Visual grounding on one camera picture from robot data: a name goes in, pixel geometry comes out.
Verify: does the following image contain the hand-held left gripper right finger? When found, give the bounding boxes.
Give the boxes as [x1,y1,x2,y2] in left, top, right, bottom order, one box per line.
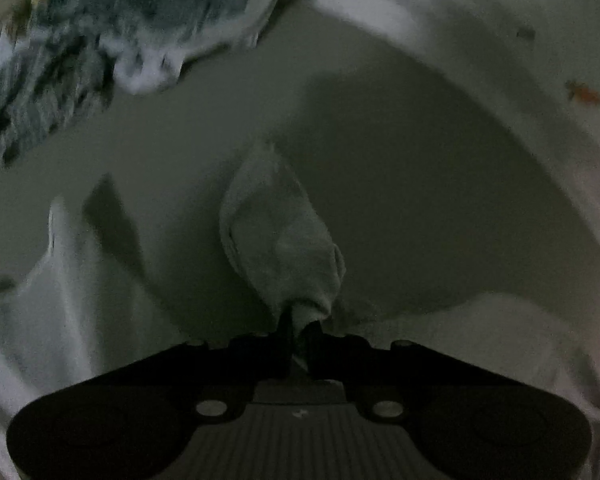
[302,324,501,422]

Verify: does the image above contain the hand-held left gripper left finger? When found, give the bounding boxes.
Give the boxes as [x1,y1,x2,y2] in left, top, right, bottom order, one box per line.
[95,315,296,422]

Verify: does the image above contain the grey cloth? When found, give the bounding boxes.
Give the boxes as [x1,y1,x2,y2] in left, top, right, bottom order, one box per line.
[219,140,348,376]

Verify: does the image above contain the white garment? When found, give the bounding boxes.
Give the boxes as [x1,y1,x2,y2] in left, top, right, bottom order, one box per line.
[0,195,600,480]

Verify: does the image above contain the pile of unfolded clothes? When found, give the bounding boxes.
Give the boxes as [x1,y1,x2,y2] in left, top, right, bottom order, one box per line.
[0,0,306,168]

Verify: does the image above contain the white t-shirt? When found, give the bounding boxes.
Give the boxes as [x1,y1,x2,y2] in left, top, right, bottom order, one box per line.
[300,0,600,321]

